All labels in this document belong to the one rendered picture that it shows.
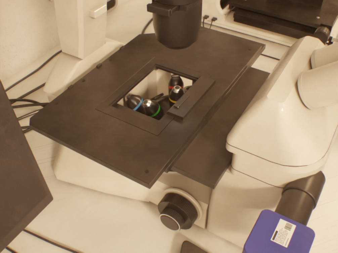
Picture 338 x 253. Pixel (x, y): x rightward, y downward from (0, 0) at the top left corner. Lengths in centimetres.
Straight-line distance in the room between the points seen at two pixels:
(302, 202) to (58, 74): 44
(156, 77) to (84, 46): 14
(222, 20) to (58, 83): 65
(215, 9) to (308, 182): 78
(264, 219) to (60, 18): 44
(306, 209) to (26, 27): 84
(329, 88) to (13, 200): 37
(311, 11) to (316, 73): 68
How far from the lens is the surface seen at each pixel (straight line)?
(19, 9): 103
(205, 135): 53
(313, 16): 108
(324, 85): 43
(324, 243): 68
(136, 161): 47
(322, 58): 49
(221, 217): 59
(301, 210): 45
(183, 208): 58
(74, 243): 66
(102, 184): 68
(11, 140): 41
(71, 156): 71
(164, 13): 48
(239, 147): 46
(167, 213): 58
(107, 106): 56
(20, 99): 93
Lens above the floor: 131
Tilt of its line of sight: 43 degrees down
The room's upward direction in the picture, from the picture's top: 1 degrees counter-clockwise
